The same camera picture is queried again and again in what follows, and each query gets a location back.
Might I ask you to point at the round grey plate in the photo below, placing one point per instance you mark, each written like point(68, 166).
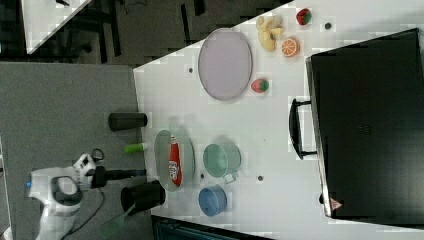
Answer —
point(225, 64)

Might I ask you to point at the green strainer bowl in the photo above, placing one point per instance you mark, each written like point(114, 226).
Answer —
point(162, 153)

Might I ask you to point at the dark red plush strawberry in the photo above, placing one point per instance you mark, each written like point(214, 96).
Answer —
point(304, 17)

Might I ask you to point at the green mug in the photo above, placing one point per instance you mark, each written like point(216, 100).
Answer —
point(222, 161)

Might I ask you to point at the red plush ketchup bottle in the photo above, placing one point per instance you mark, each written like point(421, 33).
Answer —
point(174, 165)

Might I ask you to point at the green marker bottle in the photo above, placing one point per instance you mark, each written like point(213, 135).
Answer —
point(133, 148)

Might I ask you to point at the blue cup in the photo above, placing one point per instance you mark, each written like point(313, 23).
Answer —
point(212, 200)

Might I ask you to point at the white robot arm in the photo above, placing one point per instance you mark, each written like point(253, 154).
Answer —
point(60, 191)

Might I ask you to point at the black cylinder post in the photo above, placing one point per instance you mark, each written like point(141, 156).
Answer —
point(125, 121)

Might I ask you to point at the black cup holder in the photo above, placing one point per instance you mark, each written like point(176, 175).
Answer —
point(142, 197)

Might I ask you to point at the black toaster oven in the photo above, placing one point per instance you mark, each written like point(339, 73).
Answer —
point(366, 103)

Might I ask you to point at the pink plush strawberry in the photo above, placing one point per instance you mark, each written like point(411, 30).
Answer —
point(260, 85)

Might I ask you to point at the yellow plush banana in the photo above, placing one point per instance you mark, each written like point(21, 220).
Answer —
point(269, 31)

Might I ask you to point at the orange slice toy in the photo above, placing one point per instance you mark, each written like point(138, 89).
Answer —
point(290, 47)

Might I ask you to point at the green spatula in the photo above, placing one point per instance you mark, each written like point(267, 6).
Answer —
point(111, 227)

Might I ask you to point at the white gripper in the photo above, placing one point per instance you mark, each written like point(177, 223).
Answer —
point(86, 165)

